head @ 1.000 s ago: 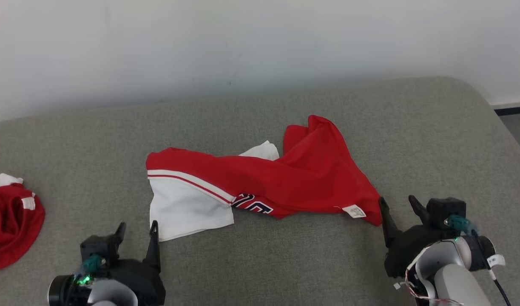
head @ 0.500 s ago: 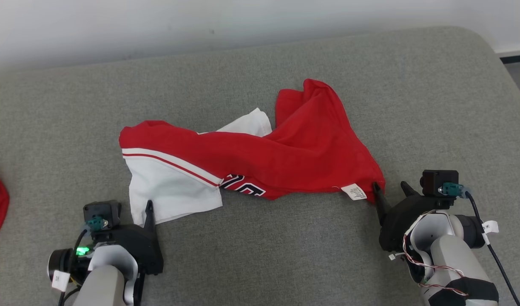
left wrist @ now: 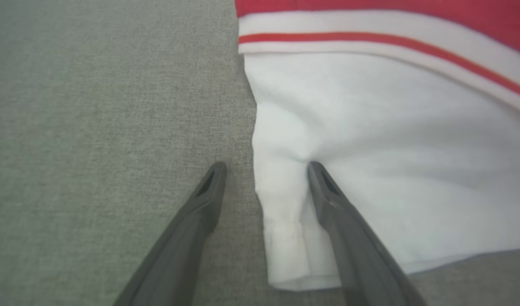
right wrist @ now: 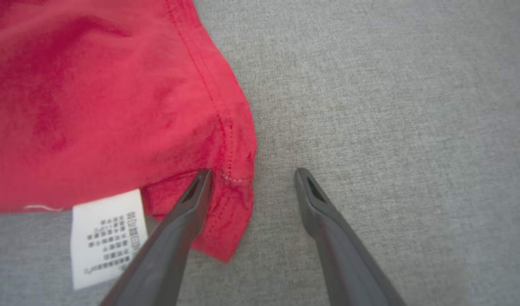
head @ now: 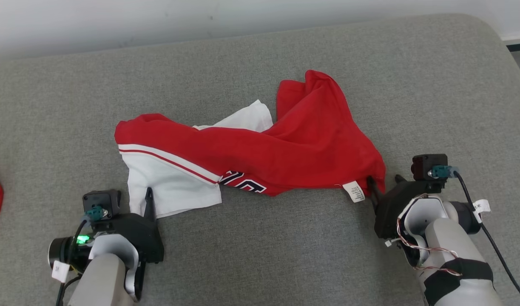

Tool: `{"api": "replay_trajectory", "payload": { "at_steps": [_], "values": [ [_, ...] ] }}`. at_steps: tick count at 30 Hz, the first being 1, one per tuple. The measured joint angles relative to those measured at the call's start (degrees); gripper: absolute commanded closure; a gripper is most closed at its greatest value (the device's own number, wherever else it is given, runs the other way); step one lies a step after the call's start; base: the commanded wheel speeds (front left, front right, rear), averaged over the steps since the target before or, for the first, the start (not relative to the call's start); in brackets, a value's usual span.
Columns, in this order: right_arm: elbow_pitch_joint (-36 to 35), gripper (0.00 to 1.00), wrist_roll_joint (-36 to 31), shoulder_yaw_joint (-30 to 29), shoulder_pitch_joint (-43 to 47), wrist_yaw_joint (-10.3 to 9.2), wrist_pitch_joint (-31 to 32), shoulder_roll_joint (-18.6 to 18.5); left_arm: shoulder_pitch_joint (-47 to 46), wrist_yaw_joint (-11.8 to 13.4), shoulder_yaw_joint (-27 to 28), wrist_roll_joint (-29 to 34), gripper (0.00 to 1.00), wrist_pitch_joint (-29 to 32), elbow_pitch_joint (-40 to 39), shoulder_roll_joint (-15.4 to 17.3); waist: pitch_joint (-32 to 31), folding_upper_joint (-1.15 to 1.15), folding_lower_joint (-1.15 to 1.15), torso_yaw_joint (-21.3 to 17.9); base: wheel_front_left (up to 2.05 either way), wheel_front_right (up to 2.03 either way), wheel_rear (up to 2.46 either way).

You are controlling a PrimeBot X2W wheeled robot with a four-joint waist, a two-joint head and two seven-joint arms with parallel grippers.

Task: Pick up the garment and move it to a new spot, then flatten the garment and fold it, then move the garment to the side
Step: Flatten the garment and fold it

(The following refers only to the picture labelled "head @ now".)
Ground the white cable label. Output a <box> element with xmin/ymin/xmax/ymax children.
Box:
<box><xmin>51</xmin><ymin>260</ymin><xmax>71</xmax><ymax>283</ymax></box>
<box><xmin>472</xmin><ymin>198</ymin><xmax>492</xmax><ymax>224</ymax></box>

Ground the thin black cable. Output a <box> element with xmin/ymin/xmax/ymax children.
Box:
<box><xmin>55</xmin><ymin>216</ymin><xmax>91</xmax><ymax>306</ymax></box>
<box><xmin>453</xmin><ymin>170</ymin><xmax>520</xmax><ymax>306</ymax></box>

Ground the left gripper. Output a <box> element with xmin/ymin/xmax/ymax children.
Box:
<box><xmin>92</xmin><ymin>187</ymin><xmax>165</xmax><ymax>264</ymax></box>

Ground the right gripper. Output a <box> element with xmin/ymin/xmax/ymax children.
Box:
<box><xmin>366</xmin><ymin>174</ymin><xmax>446</xmax><ymax>240</ymax></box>

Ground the red white wire bundle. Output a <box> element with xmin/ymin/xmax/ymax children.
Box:
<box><xmin>396</xmin><ymin>193</ymin><xmax>463</xmax><ymax>278</ymax></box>

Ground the teal cable connector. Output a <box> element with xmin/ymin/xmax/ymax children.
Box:
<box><xmin>430</xmin><ymin>165</ymin><xmax>457</xmax><ymax>179</ymax></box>
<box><xmin>85</xmin><ymin>206</ymin><xmax>105</xmax><ymax>222</ymax></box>

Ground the red white basketball jersey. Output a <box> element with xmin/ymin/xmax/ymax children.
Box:
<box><xmin>114</xmin><ymin>69</ymin><xmax>387</xmax><ymax>220</ymax></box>

